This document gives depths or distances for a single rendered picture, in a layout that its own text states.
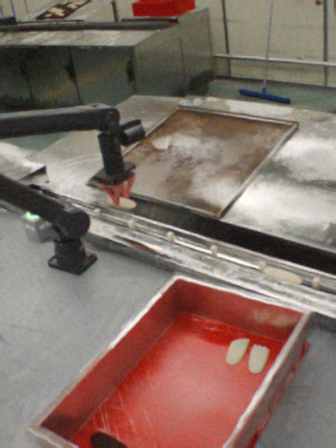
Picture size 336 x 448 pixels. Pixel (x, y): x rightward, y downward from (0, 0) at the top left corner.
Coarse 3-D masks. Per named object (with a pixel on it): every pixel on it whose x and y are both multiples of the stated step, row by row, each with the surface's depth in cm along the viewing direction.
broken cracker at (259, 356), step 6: (252, 348) 102; (258, 348) 102; (264, 348) 102; (252, 354) 101; (258, 354) 100; (264, 354) 100; (252, 360) 99; (258, 360) 99; (264, 360) 99; (252, 366) 98; (258, 366) 98; (264, 366) 98; (252, 372) 98; (258, 372) 97
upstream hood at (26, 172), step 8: (0, 160) 185; (8, 160) 184; (16, 160) 183; (24, 160) 182; (0, 168) 179; (8, 168) 177; (16, 168) 176; (24, 168) 175; (32, 168) 174; (40, 168) 174; (8, 176) 171; (16, 176) 170; (24, 176) 169; (32, 176) 172; (40, 176) 175
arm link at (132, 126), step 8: (112, 112) 127; (112, 120) 127; (120, 120) 135; (128, 120) 134; (136, 120) 135; (112, 128) 128; (120, 128) 131; (128, 128) 134; (136, 128) 135; (128, 136) 134; (136, 136) 135; (144, 136) 137; (128, 144) 135
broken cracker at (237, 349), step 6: (234, 342) 104; (240, 342) 104; (246, 342) 104; (228, 348) 103; (234, 348) 103; (240, 348) 102; (246, 348) 103; (228, 354) 102; (234, 354) 101; (240, 354) 101; (228, 360) 101; (234, 360) 100; (240, 360) 101
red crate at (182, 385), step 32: (192, 320) 113; (160, 352) 106; (192, 352) 105; (224, 352) 104; (128, 384) 99; (160, 384) 98; (192, 384) 97; (224, 384) 96; (256, 384) 95; (288, 384) 93; (96, 416) 93; (128, 416) 92; (160, 416) 92; (192, 416) 91; (224, 416) 90
